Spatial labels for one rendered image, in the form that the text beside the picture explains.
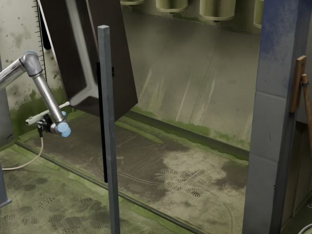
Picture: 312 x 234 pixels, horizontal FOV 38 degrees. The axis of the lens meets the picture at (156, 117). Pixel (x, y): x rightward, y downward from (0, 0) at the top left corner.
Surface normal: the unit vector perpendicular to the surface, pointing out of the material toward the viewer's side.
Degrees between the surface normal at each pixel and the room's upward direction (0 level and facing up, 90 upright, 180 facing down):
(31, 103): 90
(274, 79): 90
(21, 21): 90
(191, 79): 57
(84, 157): 0
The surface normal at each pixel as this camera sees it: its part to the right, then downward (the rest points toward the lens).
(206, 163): 0.00, -0.90
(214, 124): -0.53, -0.20
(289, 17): -0.62, 0.34
